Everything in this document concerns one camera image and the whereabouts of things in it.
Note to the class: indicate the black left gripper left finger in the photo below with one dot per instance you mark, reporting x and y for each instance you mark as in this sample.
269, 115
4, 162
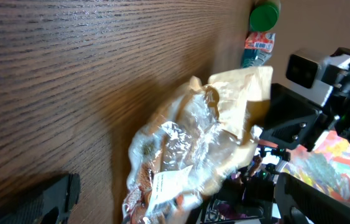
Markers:
50, 203

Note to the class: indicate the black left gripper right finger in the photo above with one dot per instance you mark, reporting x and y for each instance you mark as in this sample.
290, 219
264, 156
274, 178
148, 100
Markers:
301, 203

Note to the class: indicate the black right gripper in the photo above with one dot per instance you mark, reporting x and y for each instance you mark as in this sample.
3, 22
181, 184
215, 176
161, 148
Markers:
293, 120

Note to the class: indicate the brown white snack bag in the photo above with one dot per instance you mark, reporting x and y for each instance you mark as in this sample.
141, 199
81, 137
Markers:
193, 141

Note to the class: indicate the green lid jar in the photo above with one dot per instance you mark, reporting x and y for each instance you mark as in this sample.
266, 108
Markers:
264, 15

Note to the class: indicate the red tissue pack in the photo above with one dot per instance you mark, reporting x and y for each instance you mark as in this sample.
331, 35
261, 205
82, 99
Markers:
263, 41

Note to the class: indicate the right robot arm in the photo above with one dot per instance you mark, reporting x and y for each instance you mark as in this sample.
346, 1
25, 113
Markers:
338, 105

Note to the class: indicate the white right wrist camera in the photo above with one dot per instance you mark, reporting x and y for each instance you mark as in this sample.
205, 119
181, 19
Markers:
315, 75

